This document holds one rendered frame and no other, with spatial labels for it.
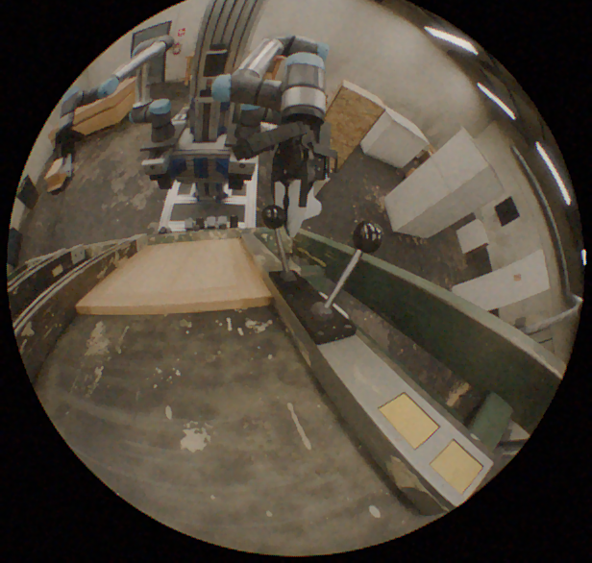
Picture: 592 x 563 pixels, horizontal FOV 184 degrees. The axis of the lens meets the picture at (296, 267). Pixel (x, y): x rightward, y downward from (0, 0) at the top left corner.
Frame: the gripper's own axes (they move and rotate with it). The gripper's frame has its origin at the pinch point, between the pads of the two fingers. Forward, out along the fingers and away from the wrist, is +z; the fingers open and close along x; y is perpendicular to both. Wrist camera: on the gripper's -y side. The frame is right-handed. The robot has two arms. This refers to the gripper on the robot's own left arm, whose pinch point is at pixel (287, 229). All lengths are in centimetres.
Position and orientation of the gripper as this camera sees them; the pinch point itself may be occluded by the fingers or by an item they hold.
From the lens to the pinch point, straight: 31.4
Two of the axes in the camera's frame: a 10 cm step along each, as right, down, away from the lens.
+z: -0.4, 9.5, 3.1
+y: 7.6, -1.7, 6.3
